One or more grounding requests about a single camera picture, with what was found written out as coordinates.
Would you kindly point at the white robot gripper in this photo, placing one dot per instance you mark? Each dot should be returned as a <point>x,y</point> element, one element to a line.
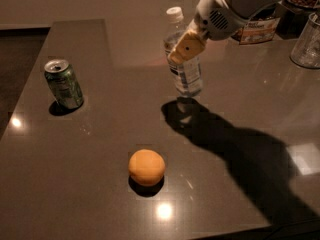
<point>210,16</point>

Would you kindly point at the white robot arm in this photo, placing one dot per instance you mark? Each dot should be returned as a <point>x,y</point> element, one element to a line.
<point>248,8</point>

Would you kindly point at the snack jar with black lid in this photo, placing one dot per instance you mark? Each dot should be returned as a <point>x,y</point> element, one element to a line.
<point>261,28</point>

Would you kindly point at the clear glass container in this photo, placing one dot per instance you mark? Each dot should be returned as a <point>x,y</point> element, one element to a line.
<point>306,52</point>

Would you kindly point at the orange fruit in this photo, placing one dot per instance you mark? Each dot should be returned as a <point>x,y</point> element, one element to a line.
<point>146,167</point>

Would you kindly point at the green soda can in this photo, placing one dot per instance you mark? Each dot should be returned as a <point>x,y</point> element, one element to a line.
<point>63,83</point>

